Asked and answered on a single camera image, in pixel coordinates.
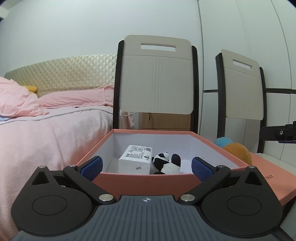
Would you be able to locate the salmon pink box lid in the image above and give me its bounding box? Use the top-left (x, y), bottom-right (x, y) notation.
top-left (250, 153), bottom-right (296, 206)

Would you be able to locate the teal plush ball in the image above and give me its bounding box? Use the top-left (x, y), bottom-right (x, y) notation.
top-left (214, 137), bottom-right (233, 148)

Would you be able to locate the orange plush ball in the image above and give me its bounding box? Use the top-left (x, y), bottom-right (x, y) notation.
top-left (222, 143), bottom-right (252, 166)

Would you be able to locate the salmon pink storage box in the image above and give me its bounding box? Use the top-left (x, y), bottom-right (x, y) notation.
top-left (76, 128), bottom-right (250, 198)

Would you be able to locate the panda plush toy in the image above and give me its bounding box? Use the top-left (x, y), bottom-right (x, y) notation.
top-left (152, 152), bottom-right (181, 175)

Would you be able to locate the white labelled carton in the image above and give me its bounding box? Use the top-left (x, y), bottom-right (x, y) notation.
top-left (118, 145), bottom-right (152, 175)

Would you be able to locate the bed with pink sheet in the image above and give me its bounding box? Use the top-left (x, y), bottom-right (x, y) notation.
top-left (1, 54), bottom-right (117, 240)

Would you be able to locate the wooden drawer cabinet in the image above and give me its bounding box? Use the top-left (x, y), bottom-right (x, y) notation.
top-left (139, 113), bottom-right (191, 131)

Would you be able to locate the pink pillow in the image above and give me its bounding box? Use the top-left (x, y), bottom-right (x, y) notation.
top-left (38, 85), bottom-right (114, 109)

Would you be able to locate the yellow plush toy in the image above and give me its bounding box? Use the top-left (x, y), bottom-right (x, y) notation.
top-left (23, 85), bottom-right (38, 93)

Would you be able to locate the pink duvet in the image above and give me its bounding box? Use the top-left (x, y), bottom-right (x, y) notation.
top-left (0, 77), bottom-right (49, 118)

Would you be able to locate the beige chair, black frame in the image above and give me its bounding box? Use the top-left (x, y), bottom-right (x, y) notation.
top-left (113, 35), bottom-right (199, 133)

